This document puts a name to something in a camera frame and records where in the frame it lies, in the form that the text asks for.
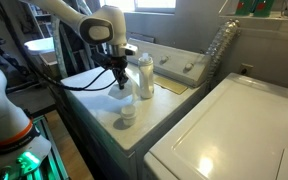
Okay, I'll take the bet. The white paper towel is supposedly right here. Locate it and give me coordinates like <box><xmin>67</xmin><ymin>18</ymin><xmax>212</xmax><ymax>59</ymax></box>
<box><xmin>107</xmin><ymin>79</ymin><xmax>135</xmax><ymax>101</ymax></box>

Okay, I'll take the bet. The washing machine with knob panel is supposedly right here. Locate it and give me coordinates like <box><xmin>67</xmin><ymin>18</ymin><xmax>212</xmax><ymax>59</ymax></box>
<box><xmin>59</xmin><ymin>37</ymin><xmax>212</xmax><ymax>180</ymax></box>

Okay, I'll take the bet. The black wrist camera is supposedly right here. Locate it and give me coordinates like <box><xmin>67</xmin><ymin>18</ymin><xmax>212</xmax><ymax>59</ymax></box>
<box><xmin>91</xmin><ymin>51</ymin><xmax>114</xmax><ymax>70</ymax></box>

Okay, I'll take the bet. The washer control knob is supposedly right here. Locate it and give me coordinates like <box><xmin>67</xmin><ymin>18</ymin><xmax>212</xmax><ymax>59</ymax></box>
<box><xmin>183</xmin><ymin>62</ymin><xmax>195</xmax><ymax>72</ymax></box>
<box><xmin>159</xmin><ymin>54</ymin><xmax>170</xmax><ymax>65</ymax></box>

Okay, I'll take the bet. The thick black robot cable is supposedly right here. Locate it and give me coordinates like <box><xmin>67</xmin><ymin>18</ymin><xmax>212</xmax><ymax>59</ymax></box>
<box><xmin>0</xmin><ymin>0</ymin><xmax>118</xmax><ymax>93</ymax></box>

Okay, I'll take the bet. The green box with red print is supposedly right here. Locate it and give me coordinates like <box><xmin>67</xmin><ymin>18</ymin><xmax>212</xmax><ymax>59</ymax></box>
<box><xmin>235</xmin><ymin>0</ymin><xmax>254</xmax><ymax>16</ymax></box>
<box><xmin>253</xmin><ymin>0</ymin><xmax>275</xmax><ymax>18</ymax></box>

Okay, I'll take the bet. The wooden platform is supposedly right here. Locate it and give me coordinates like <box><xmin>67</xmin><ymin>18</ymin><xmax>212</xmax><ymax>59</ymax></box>
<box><xmin>44</xmin><ymin>109</ymin><xmax>95</xmax><ymax>180</ymax></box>

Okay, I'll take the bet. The white detergent bottle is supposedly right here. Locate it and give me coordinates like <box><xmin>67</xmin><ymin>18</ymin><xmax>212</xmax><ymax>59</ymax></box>
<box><xmin>137</xmin><ymin>52</ymin><xmax>155</xmax><ymax>100</ymax></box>

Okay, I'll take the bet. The white cup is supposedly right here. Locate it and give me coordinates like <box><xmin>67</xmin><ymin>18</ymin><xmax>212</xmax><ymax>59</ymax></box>
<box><xmin>120</xmin><ymin>104</ymin><xmax>138</xmax><ymax>127</ymax></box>

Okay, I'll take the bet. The cluttered storage shelf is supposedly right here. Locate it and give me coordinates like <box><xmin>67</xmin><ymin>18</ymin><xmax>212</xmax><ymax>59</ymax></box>
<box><xmin>27</xmin><ymin>1</ymin><xmax>54</xmax><ymax>38</ymax></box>

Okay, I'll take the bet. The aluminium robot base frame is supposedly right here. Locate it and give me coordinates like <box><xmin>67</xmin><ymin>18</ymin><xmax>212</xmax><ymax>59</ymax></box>
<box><xmin>0</xmin><ymin>114</ymin><xmax>70</xmax><ymax>180</ymax></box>

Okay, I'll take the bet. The wall power outlet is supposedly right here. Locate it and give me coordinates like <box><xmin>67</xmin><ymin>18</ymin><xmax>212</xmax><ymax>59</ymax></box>
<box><xmin>239</xmin><ymin>63</ymin><xmax>255</xmax><ymax>76</ymax></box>

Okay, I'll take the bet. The bright window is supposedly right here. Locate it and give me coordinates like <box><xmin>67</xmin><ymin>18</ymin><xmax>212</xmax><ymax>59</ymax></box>
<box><xmin>98</xmin><ymin>0</ymin><xmax>178</xmax><ymax>14</ymax></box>

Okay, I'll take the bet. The flat yellow panel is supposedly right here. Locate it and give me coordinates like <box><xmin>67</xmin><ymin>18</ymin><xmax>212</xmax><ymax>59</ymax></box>
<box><xmin>153</xmin><ymin>75</ymin><xmax>189</xmax><ymax>96</ymax></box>

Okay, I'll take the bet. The plain white washing machine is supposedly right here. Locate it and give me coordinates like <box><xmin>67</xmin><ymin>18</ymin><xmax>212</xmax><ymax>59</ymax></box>
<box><xmin>143</xmin><ymin>72</ymin><xmax>288</xmax><ymax>180</ymax></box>

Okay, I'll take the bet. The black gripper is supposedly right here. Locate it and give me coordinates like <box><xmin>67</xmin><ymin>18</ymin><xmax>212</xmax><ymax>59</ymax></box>
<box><xmin>108</xmin><ymin>54</ymin><xmax>130</xmax><ymax>91</ymax></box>

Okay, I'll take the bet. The white utility sink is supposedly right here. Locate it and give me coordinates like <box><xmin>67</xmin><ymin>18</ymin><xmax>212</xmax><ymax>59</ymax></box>
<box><xmin>23</xmin><ymin>36</ymin><xmax>56</xmax><ymax>57</ymax></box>

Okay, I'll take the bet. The blue patterned curtain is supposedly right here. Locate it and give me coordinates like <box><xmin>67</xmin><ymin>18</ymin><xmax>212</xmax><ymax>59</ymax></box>
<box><xmin>50</xmin><ymin>14</ymin><xmax>69</xmax><ymax>79</ymax></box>

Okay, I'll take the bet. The silver foil vent hose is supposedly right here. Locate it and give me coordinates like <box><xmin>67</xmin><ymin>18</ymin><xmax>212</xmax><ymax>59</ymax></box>
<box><xmin>205</xmin><ymin>19</ymin><xmax>242</xmax><ymax>84</ymax></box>

